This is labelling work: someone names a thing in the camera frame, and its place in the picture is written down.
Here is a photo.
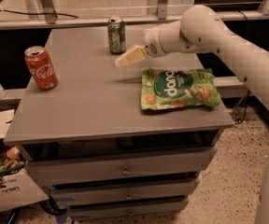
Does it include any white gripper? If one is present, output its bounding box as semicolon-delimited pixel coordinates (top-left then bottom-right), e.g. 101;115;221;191
115;24;180;68

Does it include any green soda can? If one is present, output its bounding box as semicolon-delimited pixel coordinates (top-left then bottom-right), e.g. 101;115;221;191
107;17;126;54

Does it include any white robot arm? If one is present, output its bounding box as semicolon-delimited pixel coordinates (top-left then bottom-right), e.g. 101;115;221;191
115;5;269;224

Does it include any red coke can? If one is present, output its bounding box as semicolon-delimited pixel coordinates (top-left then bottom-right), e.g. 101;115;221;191
24;46;58;90

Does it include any green chips bag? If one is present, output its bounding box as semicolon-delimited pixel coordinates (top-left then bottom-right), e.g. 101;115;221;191
141;68;221;110

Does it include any grey drawer cabinet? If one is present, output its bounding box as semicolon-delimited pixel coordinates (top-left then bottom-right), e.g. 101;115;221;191
5;27;233;220

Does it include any white cardboard box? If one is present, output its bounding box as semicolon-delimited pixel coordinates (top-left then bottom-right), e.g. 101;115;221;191
0;169;49;213

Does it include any metal frame rail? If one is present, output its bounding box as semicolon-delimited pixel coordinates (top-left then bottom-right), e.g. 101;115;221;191
0;10;269;31

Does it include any black cable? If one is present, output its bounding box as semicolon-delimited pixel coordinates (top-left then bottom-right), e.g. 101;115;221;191
0;7;79;20

